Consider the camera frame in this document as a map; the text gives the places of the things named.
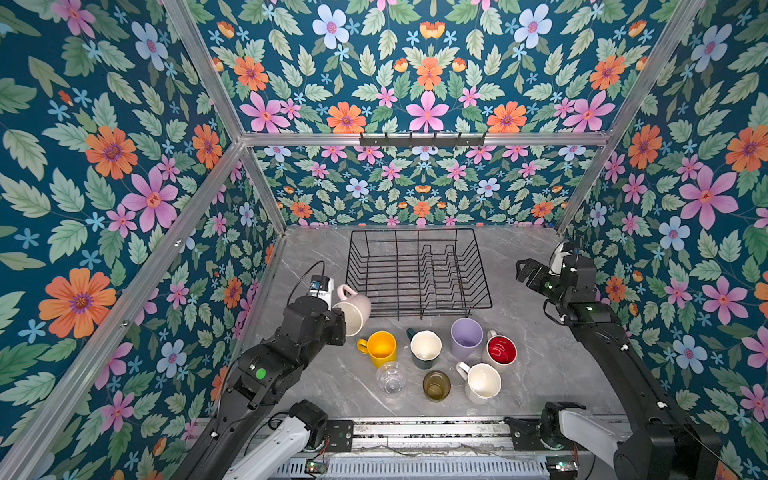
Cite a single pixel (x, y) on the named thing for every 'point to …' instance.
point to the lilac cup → (466, 335)
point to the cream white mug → (482, 381)
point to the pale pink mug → (356, 309)
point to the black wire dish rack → (418, 274)
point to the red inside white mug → (501, 349)
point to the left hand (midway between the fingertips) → (345, 305)
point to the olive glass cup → (436, 386)
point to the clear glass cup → (391, 377)
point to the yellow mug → (381, 346)
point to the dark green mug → (425, 347)
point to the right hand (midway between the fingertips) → (530, 265)
